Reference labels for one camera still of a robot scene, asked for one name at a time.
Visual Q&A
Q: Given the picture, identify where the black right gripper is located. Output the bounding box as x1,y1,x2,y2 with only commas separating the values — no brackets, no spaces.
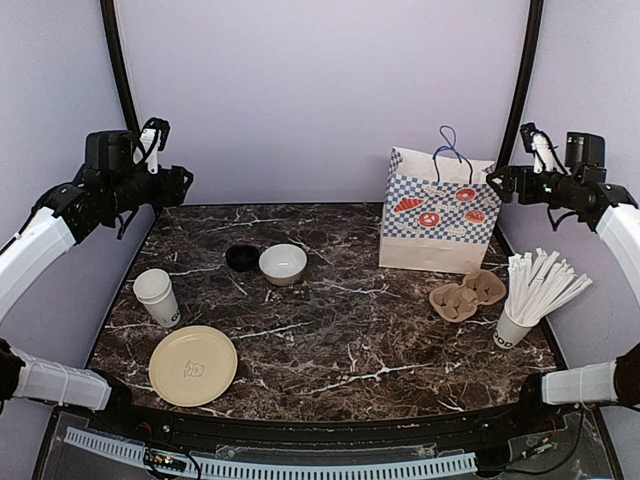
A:
487,164,581,208

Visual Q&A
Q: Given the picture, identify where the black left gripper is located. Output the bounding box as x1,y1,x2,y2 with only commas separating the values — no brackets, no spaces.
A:
104,164,192,215

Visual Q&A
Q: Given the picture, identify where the brown cardboard cup carrier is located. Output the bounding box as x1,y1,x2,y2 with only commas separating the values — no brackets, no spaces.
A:
429,270,507,323

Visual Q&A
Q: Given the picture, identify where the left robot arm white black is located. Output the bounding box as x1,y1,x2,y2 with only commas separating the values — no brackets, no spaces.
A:
1,120,194,436

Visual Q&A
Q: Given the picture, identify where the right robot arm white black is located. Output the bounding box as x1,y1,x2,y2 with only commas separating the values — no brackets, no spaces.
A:
487,123,639,434

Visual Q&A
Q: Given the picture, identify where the blue checkered paper bag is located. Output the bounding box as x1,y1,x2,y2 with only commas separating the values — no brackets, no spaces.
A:
379,125,501,274

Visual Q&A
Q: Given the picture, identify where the paper wrapped straws bundle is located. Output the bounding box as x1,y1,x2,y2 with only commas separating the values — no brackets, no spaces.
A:
505,247,593,327

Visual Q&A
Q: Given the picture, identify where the white paper cup stack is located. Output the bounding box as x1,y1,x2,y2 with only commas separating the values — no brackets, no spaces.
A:
133,269,181,328

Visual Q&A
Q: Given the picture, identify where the black cup lid stack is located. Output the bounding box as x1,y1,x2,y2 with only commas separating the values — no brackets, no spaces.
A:
225,245,260,272

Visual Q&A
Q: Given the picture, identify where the white ceramic bowl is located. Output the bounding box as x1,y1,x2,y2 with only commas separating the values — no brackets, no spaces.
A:
259,244,307,287

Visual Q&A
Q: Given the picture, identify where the white cup holding straws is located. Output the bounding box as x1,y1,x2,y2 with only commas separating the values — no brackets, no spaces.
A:
493,306,537,350

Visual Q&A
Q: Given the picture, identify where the cream yellow plate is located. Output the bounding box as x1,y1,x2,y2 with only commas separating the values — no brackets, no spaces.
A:
149,326,238,408

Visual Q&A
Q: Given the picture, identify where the right black frame post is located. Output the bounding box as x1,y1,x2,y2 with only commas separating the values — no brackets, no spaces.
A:
496,0,544,168

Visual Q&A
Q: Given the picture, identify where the black frame post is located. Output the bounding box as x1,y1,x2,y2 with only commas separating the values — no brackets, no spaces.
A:
496,0,544,168
99,0,141,134

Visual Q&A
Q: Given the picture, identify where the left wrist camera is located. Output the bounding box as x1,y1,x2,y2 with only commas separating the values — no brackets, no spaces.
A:
133,117,170,174

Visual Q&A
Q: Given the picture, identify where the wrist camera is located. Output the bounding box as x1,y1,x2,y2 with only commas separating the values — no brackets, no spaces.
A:
520,122,557,174
133,117,170,174

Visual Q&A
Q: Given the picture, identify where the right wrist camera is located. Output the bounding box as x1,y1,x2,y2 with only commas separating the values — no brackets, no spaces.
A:
520,122,557,174

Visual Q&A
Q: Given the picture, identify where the left black frame post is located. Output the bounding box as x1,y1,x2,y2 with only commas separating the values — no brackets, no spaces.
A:
99,0,141,134

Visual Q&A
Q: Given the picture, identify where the black front table rail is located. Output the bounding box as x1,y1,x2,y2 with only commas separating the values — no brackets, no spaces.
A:
49,394,591,454

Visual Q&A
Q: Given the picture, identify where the white perforated cable duct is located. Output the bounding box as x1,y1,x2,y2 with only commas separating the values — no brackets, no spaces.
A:
63,427,478,479

